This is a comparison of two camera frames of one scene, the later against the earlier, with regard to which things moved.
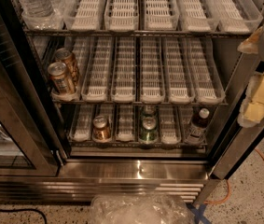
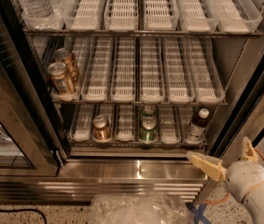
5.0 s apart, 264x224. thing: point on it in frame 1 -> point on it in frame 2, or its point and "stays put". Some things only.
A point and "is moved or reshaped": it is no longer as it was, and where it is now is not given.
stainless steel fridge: x=96 y=90 stays put
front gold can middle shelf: x=59 y=74 stays put
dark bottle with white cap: x=200 y=123 is moved or reshaped
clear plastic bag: x=139 y=209 stays put
